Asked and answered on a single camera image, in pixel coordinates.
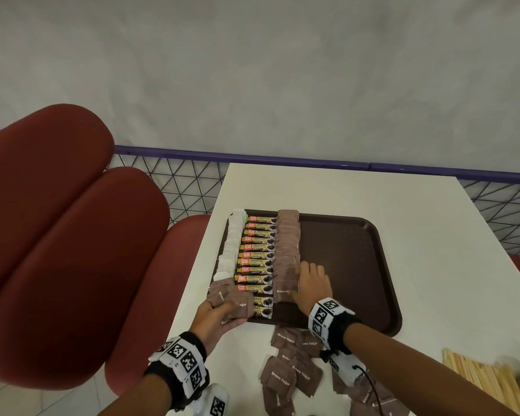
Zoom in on person's left forearm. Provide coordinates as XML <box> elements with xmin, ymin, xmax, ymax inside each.
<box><xmin>97</xmin><ymin>372</ymin><xmax>174</xmax><ymax>416</ymax></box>

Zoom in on person's right hand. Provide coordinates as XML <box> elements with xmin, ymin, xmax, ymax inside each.
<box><xmin>288</xmin><ymin>262</ymin><xmax>333</xmax><ymax>317</ymax></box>

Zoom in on brown plastic tray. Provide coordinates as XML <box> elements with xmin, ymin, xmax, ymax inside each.
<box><xmin>207</xmin><ymin>208</ymin><xmax>403</xmax><ymax>339</ymax></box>

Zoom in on bundle of wooden stirrers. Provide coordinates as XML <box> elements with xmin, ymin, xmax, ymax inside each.
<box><xmin>441</xmin><ymin>348</ymin><xmax>520</xmax><ymax>416</ymax></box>

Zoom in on person's right forearm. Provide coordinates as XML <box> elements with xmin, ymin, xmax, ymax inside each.
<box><xmin>342</xmin><ymin>322</ymin><xmax>520</xmax><ymax>416</ymax></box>

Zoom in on pile of brown sugar packets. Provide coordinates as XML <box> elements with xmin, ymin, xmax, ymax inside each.
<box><xmin>259</xmin><ymin>326</ymin><xmax>413</xmax><ymax>416</ymax></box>

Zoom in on right marker wristband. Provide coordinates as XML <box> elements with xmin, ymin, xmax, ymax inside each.
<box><xmin>307</xmin><ymin>297</ymin><xmax>361</xmax><ymax>354</ymax></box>

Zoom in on row of gold coffee sachets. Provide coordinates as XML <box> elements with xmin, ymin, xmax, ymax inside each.
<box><xmin>233</xmin><ymin>214</ymin><xmax>278</xmax><ymax>319</ymax></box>

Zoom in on left marker wristband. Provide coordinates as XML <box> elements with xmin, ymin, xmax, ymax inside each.
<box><xmin>143</xmin><ymin>331</ymin><xmax>209</xmax><ymax>410</ymax></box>

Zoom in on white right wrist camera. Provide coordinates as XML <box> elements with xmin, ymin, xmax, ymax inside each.
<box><xmin>329</xmin><ymin>352</ymin><xmax>367</xmax><ymax>386</ymax></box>

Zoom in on marker wristband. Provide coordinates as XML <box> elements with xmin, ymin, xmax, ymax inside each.
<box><xmin>307</xmin><ymin>297</ymin><xmax>361</xmax><ymax>354</ymax></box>
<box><xmin>143</xmin><ymin>331</ymin><xmax>209</xmax><ymax>410</ymax></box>

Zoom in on black camera cable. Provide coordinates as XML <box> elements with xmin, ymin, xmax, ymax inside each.
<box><xmin>355</xmin><ymin>366</ymin><xmax>382</xmax><ymax>416</ymax></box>

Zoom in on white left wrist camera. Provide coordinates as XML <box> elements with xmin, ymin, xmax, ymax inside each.
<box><xmin>195</xmin><ymin>383</ymin><xmax>231</xmax><ymax>416</ymax></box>

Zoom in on row of white tea bags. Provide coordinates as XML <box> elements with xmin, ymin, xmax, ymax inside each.
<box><xmin>214</xmin><ymin>208</ymin><xmax>248</xmax><ymax>282</ymax></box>

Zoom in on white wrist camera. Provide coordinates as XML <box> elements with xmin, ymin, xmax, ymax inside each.
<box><xmin>329</xmin><ymin>352</ymin><xmax>367</xmax><ymax>386</ymax></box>
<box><xmin>195</xmin><ymin>383</ymin><xmax>231</xmax><ymax>416</ymax></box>

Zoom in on handful of brown sugar packets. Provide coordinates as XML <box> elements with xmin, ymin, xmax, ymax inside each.
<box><xmin>207</xmin><ymin>277</ymin><xmax>254</xmax><ymax>324</ymax></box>

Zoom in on person's left hand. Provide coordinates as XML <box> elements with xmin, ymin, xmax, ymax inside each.
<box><xmin>188</xmin><ymin>298</ymin><xmax>250</xmax><ymax>356</ymax></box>

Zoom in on purple wire fence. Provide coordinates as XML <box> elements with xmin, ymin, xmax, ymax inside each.
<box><xmin>0</xmin><ymin>133</ymin><xmax>520</xmax><ymax>256</ymax></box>

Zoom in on row of brown sugar packets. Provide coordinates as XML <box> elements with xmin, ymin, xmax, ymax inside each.
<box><xmin>272</xmin><ymin>210</ymin><xmax>302</xmax><ymax>304</ymax></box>

